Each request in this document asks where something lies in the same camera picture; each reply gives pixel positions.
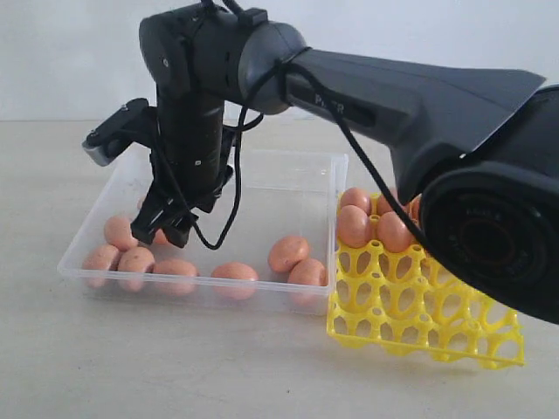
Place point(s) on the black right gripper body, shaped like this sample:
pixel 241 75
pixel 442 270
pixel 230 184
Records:
pixel 190 141

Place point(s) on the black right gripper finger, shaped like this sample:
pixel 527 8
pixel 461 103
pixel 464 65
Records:
pixel 150 217
pixel 177 226

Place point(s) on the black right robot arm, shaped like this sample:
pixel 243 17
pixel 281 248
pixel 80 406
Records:
pixel 477 147

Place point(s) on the clear plastic bin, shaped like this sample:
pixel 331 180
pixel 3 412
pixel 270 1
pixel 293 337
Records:
pixel 282 193

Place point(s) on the yellow plastic egg tray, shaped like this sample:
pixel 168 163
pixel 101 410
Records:
pixel 407 302

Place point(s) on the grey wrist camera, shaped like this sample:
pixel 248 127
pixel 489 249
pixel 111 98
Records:
pixel 133 122

